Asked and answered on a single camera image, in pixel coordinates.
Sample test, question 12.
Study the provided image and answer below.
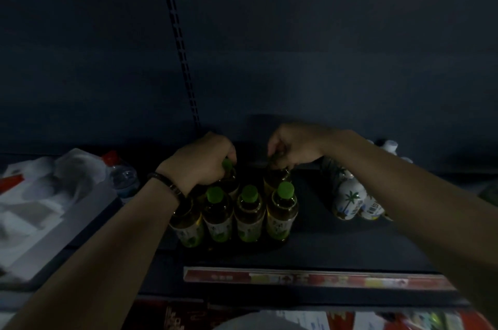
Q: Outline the person's left hand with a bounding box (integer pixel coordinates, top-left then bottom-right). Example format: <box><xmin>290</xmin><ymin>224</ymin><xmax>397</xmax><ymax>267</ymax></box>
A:
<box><xmin>156</xmin><ymin>131</ymin><xmax>238</xmax><ymax>197</ymax></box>

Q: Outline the person's right hand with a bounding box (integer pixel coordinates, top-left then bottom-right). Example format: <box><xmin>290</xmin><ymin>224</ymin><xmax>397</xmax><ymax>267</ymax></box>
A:
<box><xmin>267</xmin><ymin>123</ymin><xmax>335</xmax><ymax>169</ymax></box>

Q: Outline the small green tea bottle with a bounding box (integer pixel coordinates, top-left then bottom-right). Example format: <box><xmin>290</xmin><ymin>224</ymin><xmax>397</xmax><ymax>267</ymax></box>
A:
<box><xmin>264</xmin><ymin>162</ymin><xmax>293</xmax><ymax>196</ymax></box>
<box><xmin>217</xmin><ymin>157</ymin><xmax>240</xmax><ymax>202</ymax></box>

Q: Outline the cluster of small tea bottles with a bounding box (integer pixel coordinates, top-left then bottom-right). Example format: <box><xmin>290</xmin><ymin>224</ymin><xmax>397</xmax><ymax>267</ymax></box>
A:
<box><xmin>169</xmin><ymin>182</ymin><xmax>300</xmax><ymax>251</ymax></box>

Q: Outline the cluster of white drink bottles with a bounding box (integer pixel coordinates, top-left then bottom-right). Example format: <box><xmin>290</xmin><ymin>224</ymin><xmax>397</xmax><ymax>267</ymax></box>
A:
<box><xmin>321</xmin><ymin>139</ymin><xmax>413</xmax><ymax>222</ymax></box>

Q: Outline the clear water bottle red cap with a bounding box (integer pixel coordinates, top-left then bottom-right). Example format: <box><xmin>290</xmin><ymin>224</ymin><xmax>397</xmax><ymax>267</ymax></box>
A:
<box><xmin>102</xmin><ymin>151</ymin><xmax>141</xmax><ymax>202</ymax></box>

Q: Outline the dark grey metal shelf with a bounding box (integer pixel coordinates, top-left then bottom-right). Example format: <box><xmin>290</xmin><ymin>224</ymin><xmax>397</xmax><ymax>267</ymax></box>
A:
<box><xmin>0</xmin><ymin>0</ymin><xmax>498</xmax><ymax>311</ymax></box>

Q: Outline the person's left forearm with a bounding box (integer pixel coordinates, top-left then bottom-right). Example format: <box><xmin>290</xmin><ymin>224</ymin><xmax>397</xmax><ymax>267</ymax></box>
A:
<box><xmin>0</xmin><ymin>178</ymin><xmax>187</xmax><ymax>330</ymax></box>

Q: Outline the person's right forearm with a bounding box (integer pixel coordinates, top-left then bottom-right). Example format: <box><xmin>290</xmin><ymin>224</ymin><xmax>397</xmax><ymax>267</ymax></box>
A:
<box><xmin>323</xmin><ymin>129</ymin><xmax>498</xmax><ymax>326</ymax></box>

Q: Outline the red shelf price strip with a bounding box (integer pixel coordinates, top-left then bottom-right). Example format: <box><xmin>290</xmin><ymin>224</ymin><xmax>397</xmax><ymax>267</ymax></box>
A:
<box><xmin>183</xmin><ymin>266</ymin><xmax>458</xmax><ymax>292</ymax></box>

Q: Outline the white round object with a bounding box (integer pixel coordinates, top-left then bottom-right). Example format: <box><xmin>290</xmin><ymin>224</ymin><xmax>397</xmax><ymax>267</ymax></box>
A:
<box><xmin>54</xmin><ymin>148</ymin><xmax>108</xmax><ymax>194</ymax></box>

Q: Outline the white box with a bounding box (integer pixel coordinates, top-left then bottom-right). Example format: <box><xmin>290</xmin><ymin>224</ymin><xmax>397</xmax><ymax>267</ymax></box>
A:
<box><xmin>0</xmin><ymin>149</ymin><xmax>119</xmax><ymax>282</ymax></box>

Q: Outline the stack of white blue packets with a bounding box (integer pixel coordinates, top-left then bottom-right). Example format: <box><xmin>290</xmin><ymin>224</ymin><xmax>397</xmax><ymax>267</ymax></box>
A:
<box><xmin>276</xmin><ymin>310</ymin><xmax>331</xmax><ymax>330</ymax></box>

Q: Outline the red gold-flower packet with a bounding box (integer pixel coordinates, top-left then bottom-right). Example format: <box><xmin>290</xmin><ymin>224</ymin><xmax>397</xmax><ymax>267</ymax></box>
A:
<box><xmin>326</xmin><ymin>311</ymin><xmax>357</xmax><ymax>330</ymax></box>

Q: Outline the dark beaded bracelet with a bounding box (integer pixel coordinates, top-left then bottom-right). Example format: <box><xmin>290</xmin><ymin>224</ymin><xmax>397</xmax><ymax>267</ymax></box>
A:
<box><xmin>147</xmin><ymin>172</ymin><xmax>187</xmax><ymax>206</ymax></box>

